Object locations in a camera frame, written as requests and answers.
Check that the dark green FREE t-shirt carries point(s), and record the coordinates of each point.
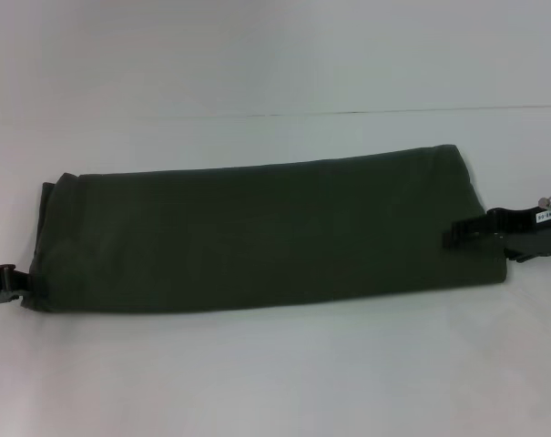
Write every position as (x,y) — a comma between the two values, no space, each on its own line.
(257,236)

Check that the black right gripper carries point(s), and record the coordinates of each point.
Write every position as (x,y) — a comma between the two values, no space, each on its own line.
(534,230)

